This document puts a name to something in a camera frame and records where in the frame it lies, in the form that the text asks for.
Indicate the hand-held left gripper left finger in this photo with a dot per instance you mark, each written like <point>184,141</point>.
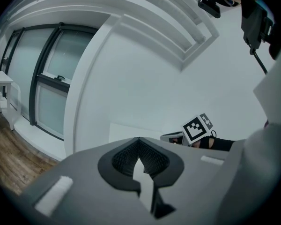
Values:
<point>84,184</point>

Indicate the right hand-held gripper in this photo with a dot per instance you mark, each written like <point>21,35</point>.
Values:
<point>194,130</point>

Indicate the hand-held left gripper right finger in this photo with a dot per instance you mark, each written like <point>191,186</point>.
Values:
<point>196,184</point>

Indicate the person's right forearm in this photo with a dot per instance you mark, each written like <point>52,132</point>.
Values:
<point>217,144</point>

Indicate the white square table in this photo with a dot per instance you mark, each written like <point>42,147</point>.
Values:
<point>131,131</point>

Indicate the white window ledge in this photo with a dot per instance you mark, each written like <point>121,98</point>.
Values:
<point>42,137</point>

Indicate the black framed window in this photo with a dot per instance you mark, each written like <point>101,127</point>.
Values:
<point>53,107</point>

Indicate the small white side table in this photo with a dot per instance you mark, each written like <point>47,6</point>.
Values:
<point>0,78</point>

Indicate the black head-worn camera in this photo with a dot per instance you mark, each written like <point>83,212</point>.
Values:
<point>209,6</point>

